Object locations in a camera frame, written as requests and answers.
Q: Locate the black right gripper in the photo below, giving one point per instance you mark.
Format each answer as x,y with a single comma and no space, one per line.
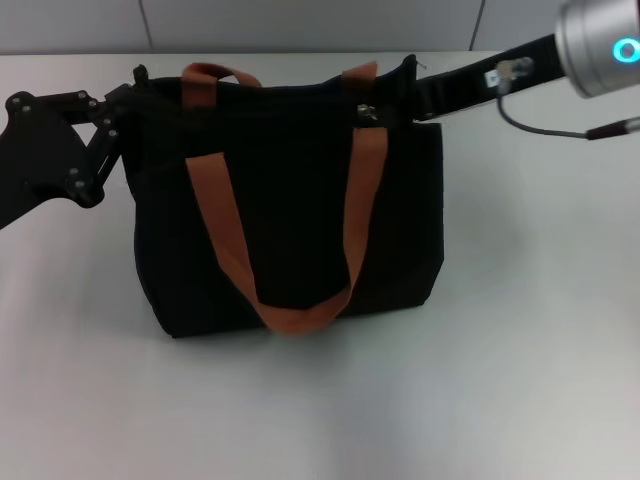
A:
460,90

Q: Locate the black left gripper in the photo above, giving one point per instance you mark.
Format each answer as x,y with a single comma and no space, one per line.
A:
35,150

